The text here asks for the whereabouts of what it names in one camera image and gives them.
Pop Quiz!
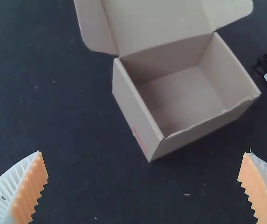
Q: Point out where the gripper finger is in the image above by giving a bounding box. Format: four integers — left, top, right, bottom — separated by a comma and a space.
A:
237, 148, 267, 224
0, 150, 50, 224

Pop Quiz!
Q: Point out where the cardboard box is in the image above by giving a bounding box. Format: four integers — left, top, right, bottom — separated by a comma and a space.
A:
73, 0, 262, 163

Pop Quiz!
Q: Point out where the black mat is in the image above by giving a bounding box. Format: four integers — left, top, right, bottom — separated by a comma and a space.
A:
0, 0, 267, 224

